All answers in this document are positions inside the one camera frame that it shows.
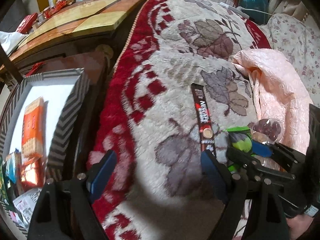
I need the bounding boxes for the green black matcha packet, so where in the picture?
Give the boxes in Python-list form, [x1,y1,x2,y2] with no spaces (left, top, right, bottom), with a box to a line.
[226,126,252,173]

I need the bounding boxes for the grey white snack packet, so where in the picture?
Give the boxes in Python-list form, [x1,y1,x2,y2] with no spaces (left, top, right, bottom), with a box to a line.
[13,188,41,224]

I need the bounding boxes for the dark green snack packet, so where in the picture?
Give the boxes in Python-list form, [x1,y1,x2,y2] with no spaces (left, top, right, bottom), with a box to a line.
[0,165,15,211]

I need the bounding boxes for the orange cracker pack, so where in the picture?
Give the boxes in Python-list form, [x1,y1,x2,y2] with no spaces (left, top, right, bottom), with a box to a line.
[22,97,44,158]

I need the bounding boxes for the pink quilted blanket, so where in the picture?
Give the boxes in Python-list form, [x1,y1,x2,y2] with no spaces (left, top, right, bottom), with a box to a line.
[232,49,312,154]

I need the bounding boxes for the light blue sachima packet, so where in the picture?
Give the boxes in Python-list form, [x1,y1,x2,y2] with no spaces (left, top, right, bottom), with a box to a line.
[5,151,18,184]

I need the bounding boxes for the clear bag of walnut snacks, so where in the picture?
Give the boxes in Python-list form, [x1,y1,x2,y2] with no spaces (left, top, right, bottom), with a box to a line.
[252,132,285,172]

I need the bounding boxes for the red gift box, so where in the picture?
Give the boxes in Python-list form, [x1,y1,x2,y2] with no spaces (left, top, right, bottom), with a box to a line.
[16,13,38,34]

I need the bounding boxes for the clear bag of red dates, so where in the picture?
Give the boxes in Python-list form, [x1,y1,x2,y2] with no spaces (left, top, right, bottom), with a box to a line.
[248,118,284,144]

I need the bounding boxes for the red toy figurines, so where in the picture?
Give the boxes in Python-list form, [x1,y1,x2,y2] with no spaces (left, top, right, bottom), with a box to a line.
[44,0,76,19]

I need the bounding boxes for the black Nescafe coffee stick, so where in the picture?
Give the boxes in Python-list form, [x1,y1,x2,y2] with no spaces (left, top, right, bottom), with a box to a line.
[191,83,216,156]

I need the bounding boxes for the person's right hand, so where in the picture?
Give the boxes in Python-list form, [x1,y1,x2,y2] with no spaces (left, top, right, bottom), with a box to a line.
[286,214,314,240]

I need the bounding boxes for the teal plastic bag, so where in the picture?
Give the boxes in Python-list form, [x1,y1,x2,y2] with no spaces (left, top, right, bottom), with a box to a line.
[238,0,270,25]

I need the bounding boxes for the red gold snack packet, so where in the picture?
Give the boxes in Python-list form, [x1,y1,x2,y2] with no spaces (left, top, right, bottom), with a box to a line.
[20,156,44,191]

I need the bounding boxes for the white pink strawberry snack bag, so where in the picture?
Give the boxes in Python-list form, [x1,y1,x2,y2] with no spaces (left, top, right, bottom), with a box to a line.
[9,211,25,228]

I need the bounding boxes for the white tray with striped rim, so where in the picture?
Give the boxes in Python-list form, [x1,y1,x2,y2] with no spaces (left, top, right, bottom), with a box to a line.
[0,68,91,238]

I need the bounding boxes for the wooden coffee table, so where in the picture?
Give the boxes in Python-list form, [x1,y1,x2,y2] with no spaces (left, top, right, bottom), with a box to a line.
[9,0,146,69]

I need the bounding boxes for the beige cracker pack blue ends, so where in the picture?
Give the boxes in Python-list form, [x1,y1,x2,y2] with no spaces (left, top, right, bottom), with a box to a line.
[14,148,22,180]

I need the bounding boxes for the red cream floral blanket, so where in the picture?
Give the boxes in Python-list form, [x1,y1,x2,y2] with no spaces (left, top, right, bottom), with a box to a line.
[87,0,257,239]

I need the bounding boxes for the floral white bedsheet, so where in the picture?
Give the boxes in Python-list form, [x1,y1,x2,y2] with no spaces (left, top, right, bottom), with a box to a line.
[259,14,320,106]

